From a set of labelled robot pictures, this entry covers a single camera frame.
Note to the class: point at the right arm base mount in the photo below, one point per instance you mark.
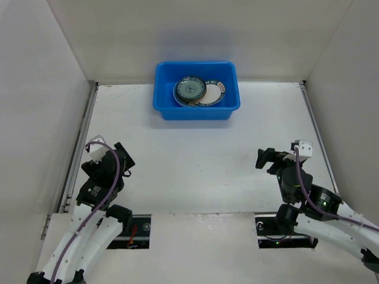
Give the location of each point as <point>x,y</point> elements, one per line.
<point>272,236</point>

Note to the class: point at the yellow patterned plate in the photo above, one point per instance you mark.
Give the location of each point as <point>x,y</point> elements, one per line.
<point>190,104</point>

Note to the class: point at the blue plastic bin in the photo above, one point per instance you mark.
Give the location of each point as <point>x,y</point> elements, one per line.
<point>169,73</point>

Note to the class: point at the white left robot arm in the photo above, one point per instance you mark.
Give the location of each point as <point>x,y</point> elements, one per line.
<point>96,221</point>

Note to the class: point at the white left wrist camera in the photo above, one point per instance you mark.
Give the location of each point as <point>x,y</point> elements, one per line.
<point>96,149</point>

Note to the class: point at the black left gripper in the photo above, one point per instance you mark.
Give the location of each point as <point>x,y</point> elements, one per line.
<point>93,167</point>

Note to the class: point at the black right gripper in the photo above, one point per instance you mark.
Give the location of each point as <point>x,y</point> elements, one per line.
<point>274,160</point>

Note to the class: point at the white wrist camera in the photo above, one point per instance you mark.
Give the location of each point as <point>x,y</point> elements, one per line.
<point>303,147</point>
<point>96,149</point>

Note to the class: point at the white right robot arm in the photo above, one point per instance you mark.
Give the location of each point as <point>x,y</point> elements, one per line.
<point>315,211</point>

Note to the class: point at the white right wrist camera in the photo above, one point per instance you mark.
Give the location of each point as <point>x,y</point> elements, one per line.
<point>303,147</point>

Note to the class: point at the celadon blue pattern plate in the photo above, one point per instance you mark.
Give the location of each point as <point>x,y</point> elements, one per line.
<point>190,88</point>

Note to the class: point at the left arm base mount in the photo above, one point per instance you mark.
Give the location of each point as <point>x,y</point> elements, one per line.
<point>134,237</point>

